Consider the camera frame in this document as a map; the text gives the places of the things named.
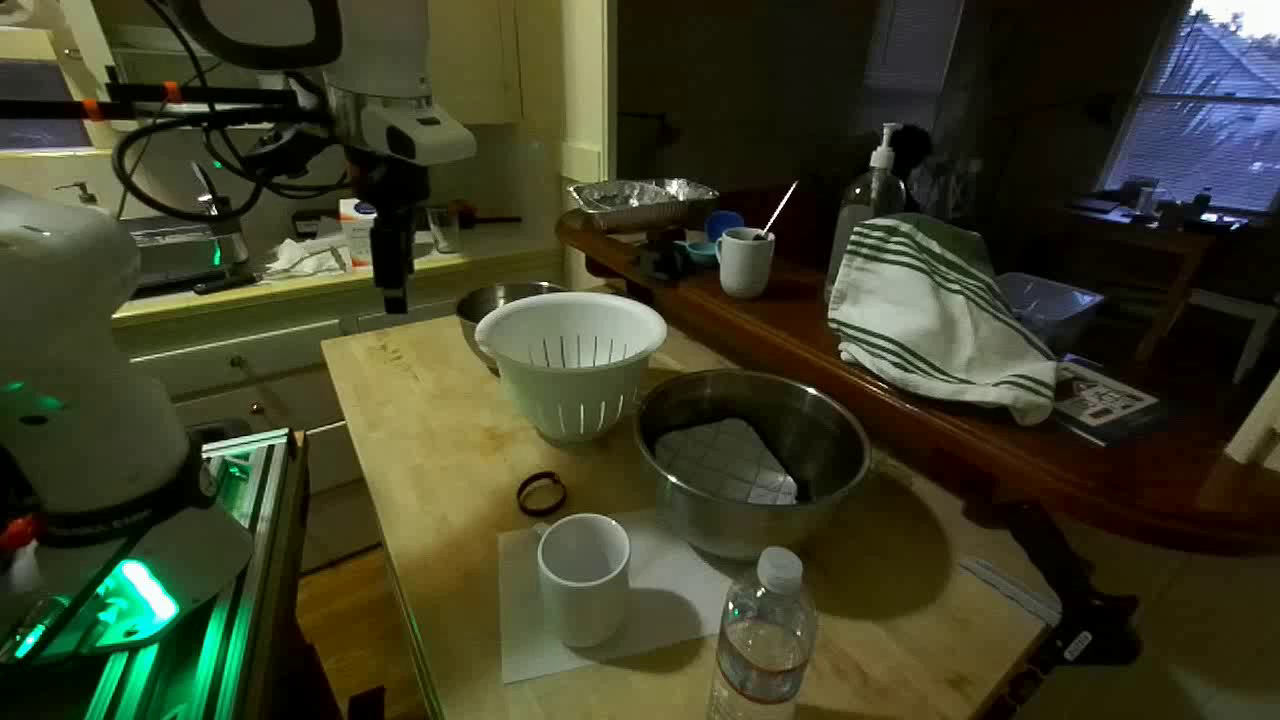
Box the clear plastic container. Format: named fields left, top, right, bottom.
left=995, top=270, right=1111, bottom=351

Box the white ceramic cup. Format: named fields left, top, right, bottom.
left=531, top=514, right=636, bottom=658

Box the clear plastic water bottle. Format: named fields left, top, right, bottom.
left=705, top=544, right=818, bottom=720

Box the green striped white towel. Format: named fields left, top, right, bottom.
left=823, top=213, right=1063, bottom=434

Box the brown wooden counter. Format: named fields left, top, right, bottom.
left=555, top=205, right=1280, bottom=561

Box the small teal bowl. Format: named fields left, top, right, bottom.
left=667, top=234, right=721, bottom=281

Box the white paper sheet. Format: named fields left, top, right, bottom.
left=494, top=516, right=741, bottom=687

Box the white straw in mug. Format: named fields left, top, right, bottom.
left=754, top=182, right=803, bottom=241

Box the black clamp device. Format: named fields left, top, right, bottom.
left=960, top=494, right=1148, bottom=672

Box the black rubber ring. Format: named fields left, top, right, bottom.
left=511, top=467, right=571, bottom=521

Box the white drawer cabinet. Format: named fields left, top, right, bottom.
left=113, top=225, right=571, bottom=571

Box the white mug with handle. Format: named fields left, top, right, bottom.
left=715, top=225, right=778, bottom=304

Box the black device with green light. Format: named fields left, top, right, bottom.
left=124, top=155, right=262, bottom=301

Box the window with frame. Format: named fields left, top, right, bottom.
left=1094, top=0, right=1280, bottom=222

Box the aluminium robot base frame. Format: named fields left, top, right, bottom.
left=0, top=424, right=311, bottom=720

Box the clear soap pump bottle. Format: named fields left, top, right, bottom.
left=823, top=121, right=919, bottom=291

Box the white plastic colander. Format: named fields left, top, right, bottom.
left=473, top=289, right=670, bottom=447

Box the printed magazine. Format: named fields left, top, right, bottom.
left=1053, top=357, right=1169, bottom=453

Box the aluminium foil tray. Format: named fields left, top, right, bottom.
left=564, top=174, right=725, bottom=234

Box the white quilted cloth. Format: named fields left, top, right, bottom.
left=651, top=418, right=803, bottom=514

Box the large silver metal bowl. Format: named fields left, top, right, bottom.
left=630, top=367, right=877, bottom=564

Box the blue round bowl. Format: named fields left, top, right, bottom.
left=701, top=210, right=747, bottom=249

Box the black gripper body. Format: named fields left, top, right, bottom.
left=351, top=155, right=437, bottom=291

